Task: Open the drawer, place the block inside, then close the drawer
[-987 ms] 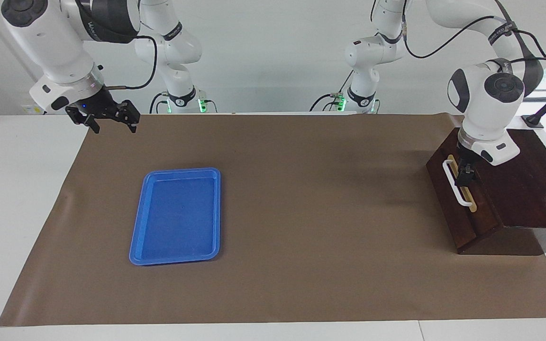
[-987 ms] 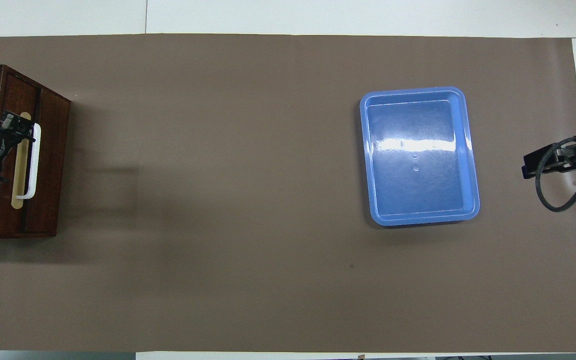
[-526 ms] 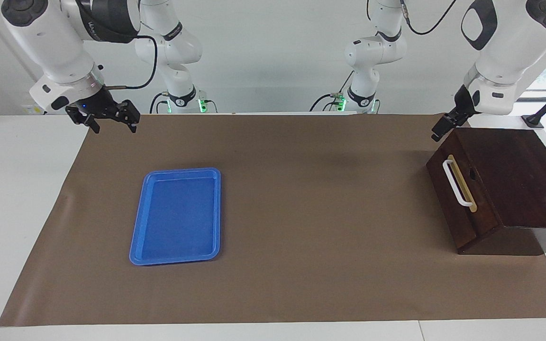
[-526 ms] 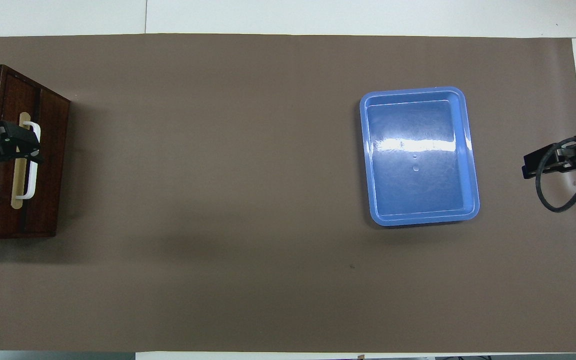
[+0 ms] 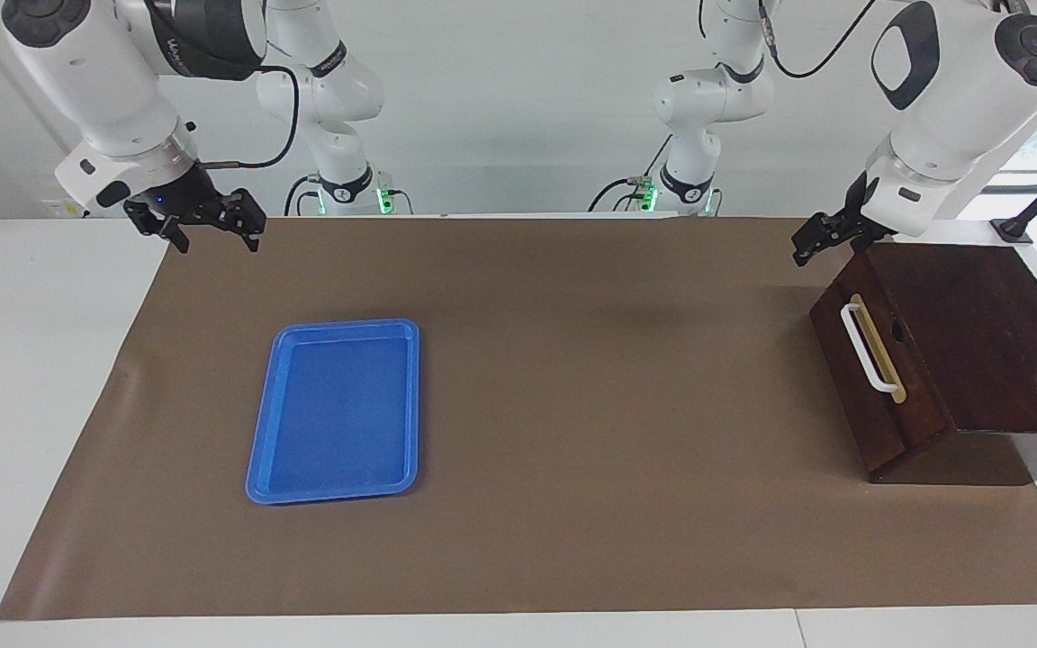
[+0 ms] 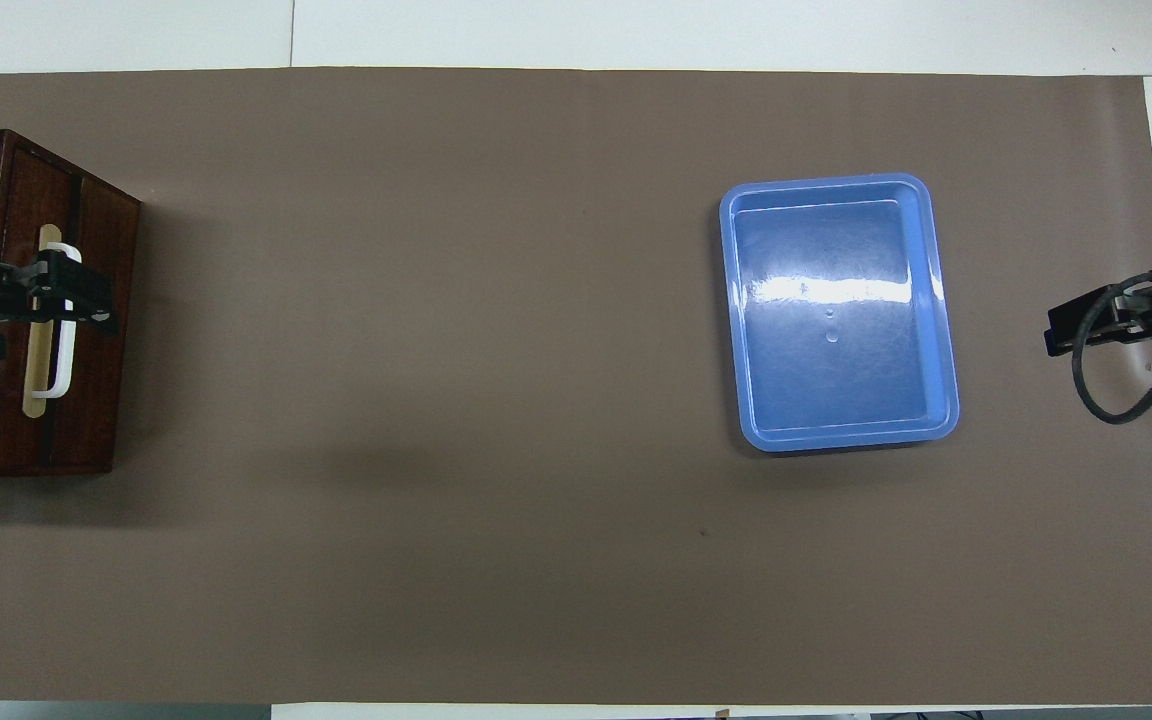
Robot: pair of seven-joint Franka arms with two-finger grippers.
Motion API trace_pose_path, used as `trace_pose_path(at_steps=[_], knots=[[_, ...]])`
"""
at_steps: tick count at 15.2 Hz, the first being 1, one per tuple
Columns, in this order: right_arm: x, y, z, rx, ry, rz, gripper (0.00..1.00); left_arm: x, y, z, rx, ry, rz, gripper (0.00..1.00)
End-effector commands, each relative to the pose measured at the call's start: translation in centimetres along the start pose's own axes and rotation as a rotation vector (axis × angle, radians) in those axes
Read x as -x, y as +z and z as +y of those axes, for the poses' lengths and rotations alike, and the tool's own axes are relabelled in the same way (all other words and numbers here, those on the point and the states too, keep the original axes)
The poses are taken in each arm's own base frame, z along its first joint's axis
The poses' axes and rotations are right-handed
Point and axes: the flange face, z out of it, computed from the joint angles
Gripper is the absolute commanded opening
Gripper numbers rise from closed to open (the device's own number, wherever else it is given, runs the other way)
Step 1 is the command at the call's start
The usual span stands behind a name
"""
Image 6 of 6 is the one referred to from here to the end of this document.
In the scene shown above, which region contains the wooden drawer with white handle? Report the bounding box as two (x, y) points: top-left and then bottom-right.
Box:
(0, 135), (143, 476)

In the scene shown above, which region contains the blue plastic tray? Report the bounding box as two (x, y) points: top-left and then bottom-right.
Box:
(718, 172), (961, 453)

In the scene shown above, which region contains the brown paper table mat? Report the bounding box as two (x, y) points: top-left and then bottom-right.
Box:
(0, 68), (1152, 706)

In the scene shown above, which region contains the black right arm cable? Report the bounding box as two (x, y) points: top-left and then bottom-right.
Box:
(1071, 270), (1152, 426)

